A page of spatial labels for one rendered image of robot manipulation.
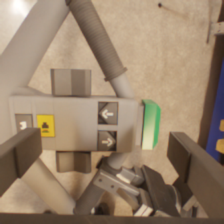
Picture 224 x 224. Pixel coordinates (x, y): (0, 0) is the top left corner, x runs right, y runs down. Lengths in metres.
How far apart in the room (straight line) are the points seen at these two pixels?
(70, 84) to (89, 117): 0.06
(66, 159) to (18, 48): 0.19
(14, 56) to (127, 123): 0.20
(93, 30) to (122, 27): 1.09
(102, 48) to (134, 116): 0.11
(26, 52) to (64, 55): 0.92
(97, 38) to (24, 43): 0.11
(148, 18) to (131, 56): 0.32
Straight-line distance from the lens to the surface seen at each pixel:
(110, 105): 0.25
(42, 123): 0.28
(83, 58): 1.22
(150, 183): 0.35
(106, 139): 0.27
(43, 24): 0.29
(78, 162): 0.31
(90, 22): 0.27
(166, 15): 1.58
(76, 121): 0.27
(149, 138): 0.28
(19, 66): 0.30
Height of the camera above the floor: 1.19
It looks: 63 degrees down
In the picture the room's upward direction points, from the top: 123 degrees clockwise
